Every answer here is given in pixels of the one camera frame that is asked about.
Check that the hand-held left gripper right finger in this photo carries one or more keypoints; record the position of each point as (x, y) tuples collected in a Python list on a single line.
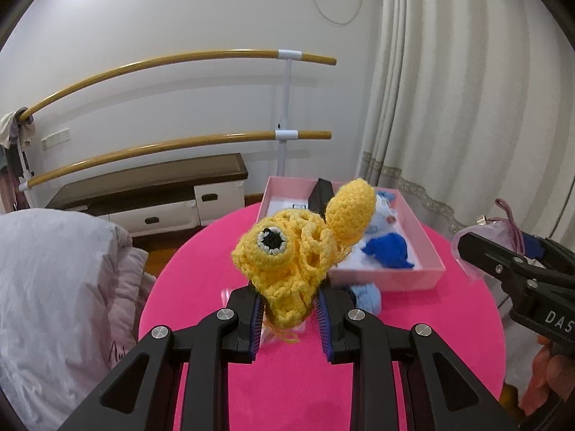
[(324, 327)]

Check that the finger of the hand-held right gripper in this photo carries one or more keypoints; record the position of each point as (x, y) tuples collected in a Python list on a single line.
[(489, 256), (550, 253)]

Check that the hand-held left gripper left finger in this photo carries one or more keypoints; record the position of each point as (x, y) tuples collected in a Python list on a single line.
[(257, 323)]

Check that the pink cardboard box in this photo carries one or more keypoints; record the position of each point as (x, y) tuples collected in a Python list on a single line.
[(391, 278)]

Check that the yellow crochet toy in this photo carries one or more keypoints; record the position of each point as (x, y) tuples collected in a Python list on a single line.
[(296, 242)]

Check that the bright blue crochet piece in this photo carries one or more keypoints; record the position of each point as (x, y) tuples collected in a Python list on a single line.
[(386, 249)]

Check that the white and blue crochet doll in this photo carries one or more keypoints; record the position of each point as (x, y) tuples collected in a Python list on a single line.
[(379, 217)]

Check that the black rectangular case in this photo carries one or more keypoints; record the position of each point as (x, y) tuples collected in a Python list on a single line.
[(320, 195)]

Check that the person's right hand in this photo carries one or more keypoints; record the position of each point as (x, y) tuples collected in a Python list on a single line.
[(541, 377)]

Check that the light blue yarn piece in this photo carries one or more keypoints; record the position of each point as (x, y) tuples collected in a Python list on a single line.
[(368, 298)]

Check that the pink round tablecloth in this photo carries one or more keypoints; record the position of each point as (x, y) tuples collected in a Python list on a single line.
[(202, 278)]

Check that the pale pink quilt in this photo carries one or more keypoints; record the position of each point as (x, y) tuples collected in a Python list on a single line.
[(130, 301)]

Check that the cream pleated curtain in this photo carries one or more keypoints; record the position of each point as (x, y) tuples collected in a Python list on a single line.
[(471, 98)]

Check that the low dark-topped white cabinet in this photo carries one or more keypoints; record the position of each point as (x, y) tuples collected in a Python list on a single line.
[(148, 179)]

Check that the short wooden ballet bar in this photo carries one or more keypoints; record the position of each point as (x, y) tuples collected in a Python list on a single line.
[(157, 147)]

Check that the grey duvet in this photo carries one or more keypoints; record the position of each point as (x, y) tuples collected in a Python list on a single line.
[(54, 301)]

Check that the long wooden ballet bar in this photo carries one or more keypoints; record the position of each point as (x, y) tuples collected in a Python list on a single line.
[(134, 63)]

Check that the hanging clothes bundle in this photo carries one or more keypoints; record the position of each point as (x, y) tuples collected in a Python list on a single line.
[(9, 130)]

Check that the white ballet bar post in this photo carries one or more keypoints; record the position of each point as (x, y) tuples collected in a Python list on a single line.
[(23, 186), (286, 98)]

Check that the white wall switch plate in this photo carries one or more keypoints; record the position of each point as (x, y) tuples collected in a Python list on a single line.
[(56, 139)]

